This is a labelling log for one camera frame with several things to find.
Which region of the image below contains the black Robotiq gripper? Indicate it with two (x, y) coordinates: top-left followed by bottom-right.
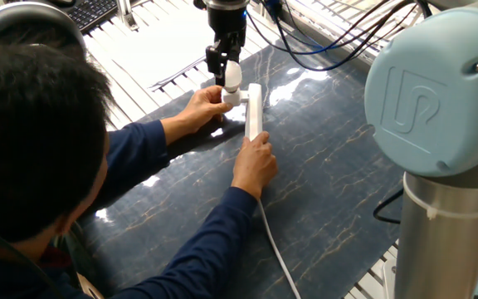
(204, 7), (248, 87)

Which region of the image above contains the white LED bulb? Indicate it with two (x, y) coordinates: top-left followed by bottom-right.
(223, 60), (243, 95)

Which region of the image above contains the white power strip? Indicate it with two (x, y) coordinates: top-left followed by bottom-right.
(245, 82), (264, 141)

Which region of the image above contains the right forearm blue sleeve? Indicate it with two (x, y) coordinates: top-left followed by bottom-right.
(110, 186), (259, 299)

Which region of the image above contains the left forearm blue sleeve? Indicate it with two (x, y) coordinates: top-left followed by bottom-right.
(93, 119), (170, 211)

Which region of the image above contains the person's left hand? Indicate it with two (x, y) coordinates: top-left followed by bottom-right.
(160, 85), (234, 146)

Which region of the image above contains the person's right hand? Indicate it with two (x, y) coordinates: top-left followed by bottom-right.
(230, 130), (279, 201)

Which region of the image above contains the white paper stack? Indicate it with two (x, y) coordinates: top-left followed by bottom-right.
(97, 7), (240, 91)

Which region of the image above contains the dark blue marble mat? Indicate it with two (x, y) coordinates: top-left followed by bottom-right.
(79, 32), (404, 299)

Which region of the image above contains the black keyboard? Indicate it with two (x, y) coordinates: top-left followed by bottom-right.
(62, 0), (120, 34)

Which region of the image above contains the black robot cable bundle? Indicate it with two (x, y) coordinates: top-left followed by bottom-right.
(246, 0), (433, 72)

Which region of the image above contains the aluminium post with bracket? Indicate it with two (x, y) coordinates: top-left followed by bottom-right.
(116, 0), (140, 32)

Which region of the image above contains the black ring-shaped device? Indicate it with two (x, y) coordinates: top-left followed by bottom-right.
(0, 2), (89, 61)

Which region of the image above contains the white power strip cable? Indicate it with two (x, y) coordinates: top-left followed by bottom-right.
(257, 199), (302, 299)

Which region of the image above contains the black cable loop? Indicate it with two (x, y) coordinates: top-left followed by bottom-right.
(373, 187), (405, 225)

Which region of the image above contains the aluminium corner bracket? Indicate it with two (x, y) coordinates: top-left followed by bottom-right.
(382, 259), (398, 299)

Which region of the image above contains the thin black cable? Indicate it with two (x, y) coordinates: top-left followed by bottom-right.
(0, 209), (64, 299)

